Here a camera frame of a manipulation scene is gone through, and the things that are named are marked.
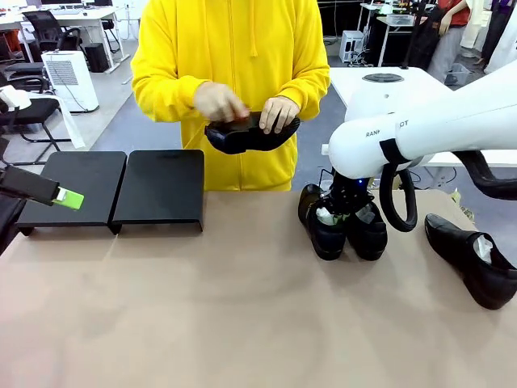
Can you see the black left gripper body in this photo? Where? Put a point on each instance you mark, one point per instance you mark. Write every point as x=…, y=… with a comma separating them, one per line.
x=28, y=186

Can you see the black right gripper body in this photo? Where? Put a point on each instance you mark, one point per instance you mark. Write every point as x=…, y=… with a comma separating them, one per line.
x=343, y=194

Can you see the black leather buckle shoe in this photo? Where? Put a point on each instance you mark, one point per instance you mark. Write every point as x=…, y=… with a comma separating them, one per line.
x=452, y=242
x=327, y=242
x=369, y=242
x=242, y=139

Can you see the reddish brown shoe brush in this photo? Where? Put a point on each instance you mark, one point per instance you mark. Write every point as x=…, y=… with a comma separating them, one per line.
x=242, y=114

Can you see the person's right forearm yellow sleeve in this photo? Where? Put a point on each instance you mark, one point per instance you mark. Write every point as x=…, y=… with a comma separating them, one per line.
x=169, y=99

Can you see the person's left forearm yellow sleeve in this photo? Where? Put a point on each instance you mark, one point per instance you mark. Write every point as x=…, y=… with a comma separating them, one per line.
x=311, y=97

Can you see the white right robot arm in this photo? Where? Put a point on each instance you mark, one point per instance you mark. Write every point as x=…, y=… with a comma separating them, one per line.
x=444, y=133

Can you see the black metal shoe stand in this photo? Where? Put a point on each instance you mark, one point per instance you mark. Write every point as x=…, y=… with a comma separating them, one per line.
x=81, y=182
x=161, y=186

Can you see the person's left hand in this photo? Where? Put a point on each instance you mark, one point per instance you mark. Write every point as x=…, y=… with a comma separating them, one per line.
x=278, y=113

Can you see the person's right hand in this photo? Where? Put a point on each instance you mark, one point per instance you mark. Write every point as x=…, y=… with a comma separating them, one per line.
x=218, y=101

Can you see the white paper shoe stuffing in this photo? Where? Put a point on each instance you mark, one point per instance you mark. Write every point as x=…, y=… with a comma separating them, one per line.
x=325, y=215
x=365, y=213
x=482, y=248

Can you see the black fabric object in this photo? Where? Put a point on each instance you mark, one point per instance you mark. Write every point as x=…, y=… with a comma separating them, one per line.
x=8, y=226

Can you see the black sled base chair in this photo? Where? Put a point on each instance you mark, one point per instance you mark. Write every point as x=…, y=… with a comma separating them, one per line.
x=32, y=112

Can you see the white cloth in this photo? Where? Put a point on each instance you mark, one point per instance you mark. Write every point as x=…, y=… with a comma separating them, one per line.
x=12, y=99

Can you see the white table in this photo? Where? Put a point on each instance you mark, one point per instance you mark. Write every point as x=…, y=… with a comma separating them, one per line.
x=337, y=81

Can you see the white air purifier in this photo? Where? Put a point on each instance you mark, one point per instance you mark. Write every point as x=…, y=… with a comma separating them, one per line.
x=74, y=81

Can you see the black armrest chair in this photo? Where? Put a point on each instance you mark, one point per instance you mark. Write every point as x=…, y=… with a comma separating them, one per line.
x=24, y=68

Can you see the black computer tower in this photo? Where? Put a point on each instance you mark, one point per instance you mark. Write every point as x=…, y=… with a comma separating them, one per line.
x=97, y=56

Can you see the white computer case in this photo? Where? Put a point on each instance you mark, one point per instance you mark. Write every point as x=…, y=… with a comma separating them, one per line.
x=351, y=44

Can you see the black mesh office chair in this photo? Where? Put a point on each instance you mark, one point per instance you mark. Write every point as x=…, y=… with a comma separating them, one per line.
x=44, y=28

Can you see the white desk with black panel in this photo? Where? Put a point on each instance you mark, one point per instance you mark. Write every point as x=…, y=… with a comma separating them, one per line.
x=387, y=38

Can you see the grey plastic bin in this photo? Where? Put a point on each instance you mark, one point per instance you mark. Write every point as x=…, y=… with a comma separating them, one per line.
x=456, y=74

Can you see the person in yellow hoodie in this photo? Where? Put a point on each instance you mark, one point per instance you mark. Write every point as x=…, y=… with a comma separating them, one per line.
x=242, y=52

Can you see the black hanging garment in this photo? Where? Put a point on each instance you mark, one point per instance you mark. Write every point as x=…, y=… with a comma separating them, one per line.
x=426, y=36

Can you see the white office desk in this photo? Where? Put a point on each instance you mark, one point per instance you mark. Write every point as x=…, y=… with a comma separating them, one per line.
x=81, y=14

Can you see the figure in red top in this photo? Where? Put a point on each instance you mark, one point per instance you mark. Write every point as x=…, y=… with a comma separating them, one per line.
x=448, y=40

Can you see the cream hanging garment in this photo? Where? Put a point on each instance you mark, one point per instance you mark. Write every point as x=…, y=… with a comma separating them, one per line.
x=474, y=24

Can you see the dark hanging garment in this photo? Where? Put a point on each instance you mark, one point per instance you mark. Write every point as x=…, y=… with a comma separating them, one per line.
x=501, y=32

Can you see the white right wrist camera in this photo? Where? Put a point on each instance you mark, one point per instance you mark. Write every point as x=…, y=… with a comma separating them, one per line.
x=326, y=149

